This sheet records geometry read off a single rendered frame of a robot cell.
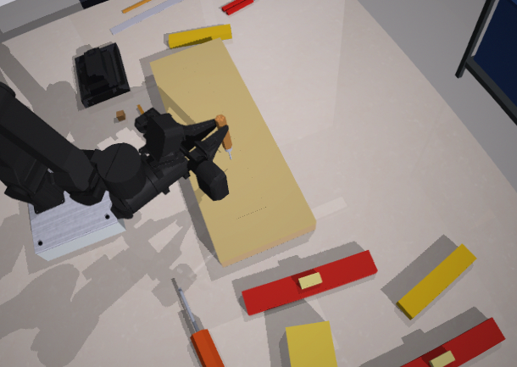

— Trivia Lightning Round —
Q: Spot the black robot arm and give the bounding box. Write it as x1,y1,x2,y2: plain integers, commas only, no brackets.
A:
0,82,185,220

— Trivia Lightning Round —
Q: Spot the red flat bar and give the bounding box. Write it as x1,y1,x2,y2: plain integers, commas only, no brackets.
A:
401,317,505,367
242,250,378,315

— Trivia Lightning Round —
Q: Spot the small orange cube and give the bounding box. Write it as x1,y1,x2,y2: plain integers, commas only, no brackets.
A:
116,110,125,121

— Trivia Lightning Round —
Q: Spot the tan rectangular panel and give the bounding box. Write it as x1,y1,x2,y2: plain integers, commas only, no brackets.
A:
150,37,316,268

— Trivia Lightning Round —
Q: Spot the light grey flat bar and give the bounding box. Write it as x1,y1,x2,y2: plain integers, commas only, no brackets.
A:
110,0,182,35

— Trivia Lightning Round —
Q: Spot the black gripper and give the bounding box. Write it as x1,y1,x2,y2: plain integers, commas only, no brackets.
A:
141,118,229,201

